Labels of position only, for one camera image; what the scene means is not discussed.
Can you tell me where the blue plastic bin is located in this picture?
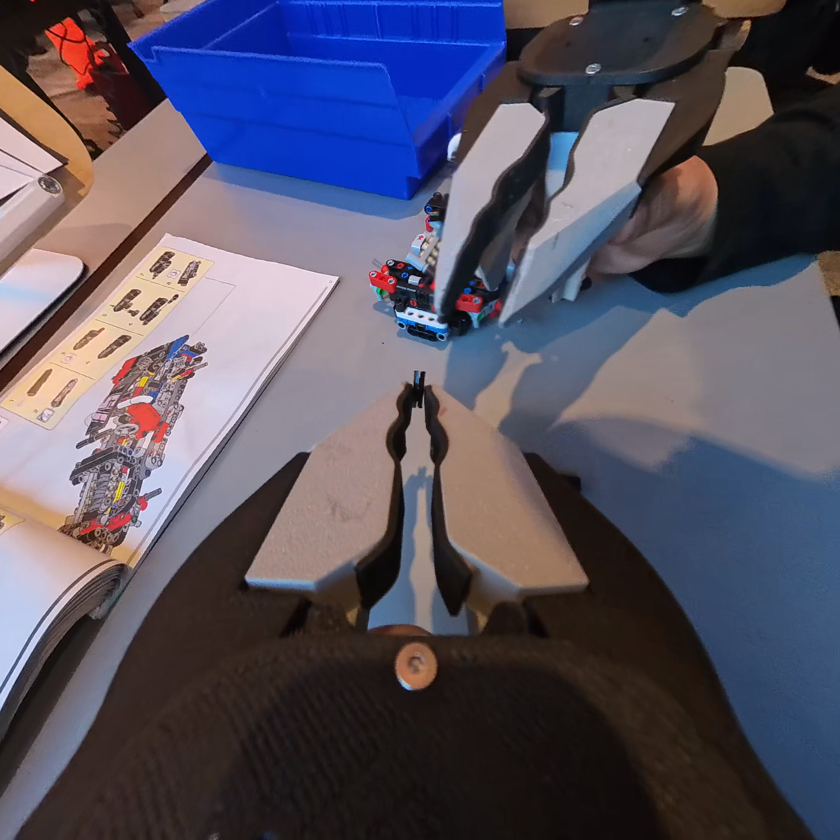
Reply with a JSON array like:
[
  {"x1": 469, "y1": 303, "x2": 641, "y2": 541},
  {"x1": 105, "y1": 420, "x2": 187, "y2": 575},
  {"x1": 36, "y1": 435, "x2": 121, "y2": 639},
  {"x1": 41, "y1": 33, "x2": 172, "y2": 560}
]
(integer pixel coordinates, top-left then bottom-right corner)
[{"x1": 128, "y1": 0, "x2": 508, "y2": 201}]

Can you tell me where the toy brick instruction booklet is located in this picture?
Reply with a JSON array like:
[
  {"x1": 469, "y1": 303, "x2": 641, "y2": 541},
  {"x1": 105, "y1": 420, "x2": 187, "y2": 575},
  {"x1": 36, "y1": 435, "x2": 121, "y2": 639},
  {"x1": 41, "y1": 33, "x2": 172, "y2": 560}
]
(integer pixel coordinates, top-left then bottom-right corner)
[{"x1": 0, "y1": 233, "x2": 341, "y2": 723}]

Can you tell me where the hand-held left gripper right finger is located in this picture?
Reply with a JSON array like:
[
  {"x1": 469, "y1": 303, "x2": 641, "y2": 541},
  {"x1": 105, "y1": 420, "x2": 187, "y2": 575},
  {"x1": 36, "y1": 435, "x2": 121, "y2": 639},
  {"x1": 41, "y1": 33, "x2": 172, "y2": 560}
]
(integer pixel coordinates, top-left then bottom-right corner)
[{"x1": 425, "y1": 384, "x2": 590, "y2": 632}]

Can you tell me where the person's right forearm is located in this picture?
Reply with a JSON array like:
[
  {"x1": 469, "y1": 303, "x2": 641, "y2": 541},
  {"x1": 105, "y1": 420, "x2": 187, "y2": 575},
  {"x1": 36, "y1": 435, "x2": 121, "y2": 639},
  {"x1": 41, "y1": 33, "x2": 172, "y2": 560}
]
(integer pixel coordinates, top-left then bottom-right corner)
[{"x1": 630, "y1": 85, "x2": 840, "y2": 294}]

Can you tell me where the instruction sheet on wooden stand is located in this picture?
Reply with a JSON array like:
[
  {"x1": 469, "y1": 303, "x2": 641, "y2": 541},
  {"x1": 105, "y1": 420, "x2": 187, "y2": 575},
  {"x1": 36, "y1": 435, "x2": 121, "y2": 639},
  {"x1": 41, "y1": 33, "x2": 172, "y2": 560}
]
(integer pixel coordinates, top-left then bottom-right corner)
[{"x1": 0, "y1": 66, "x2": 96, "y2": 198}]

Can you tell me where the person's right hand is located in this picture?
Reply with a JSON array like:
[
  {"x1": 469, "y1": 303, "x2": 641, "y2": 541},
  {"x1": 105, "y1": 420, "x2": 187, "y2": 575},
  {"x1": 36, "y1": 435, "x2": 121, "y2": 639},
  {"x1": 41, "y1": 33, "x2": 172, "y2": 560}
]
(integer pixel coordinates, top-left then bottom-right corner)
[{"x1": 586, "y1": 157, "x2": 721, "y2": 278}]

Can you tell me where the toy brick car model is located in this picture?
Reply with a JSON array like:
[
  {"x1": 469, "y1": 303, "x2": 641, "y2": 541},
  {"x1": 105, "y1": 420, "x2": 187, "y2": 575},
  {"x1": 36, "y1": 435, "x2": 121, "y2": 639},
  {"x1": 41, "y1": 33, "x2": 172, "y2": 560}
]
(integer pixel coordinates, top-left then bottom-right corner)
[{"x1": 367, "y1": 131, "x2": 522, "y2": 343}]

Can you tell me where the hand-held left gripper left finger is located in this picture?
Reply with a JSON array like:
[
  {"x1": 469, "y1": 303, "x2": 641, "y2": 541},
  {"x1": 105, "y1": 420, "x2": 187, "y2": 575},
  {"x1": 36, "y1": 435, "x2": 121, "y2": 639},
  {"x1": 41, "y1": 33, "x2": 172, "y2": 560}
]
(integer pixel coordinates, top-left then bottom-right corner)
[{"x1": 244, "y1": 382, "x2": 414, "y2": 613}]

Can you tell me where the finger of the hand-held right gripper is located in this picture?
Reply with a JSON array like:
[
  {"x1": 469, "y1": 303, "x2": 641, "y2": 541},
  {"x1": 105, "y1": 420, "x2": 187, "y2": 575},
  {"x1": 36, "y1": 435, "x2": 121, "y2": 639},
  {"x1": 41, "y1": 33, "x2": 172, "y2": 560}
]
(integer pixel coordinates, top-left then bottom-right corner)
[
  {"x1": 499, "y1": 98, "x2": 677, "y2": 327},
  {"x1": 434, "y1": 101, "x2": 551, "y2": 324}
]

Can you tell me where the grey desk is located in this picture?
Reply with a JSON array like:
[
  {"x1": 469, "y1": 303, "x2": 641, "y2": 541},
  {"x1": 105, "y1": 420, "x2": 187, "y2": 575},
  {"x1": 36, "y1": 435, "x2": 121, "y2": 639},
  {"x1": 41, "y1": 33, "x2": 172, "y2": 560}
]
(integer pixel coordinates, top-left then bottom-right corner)
[{"x1": 0, "y1": 66, "x2": 840, "y2": 821}]

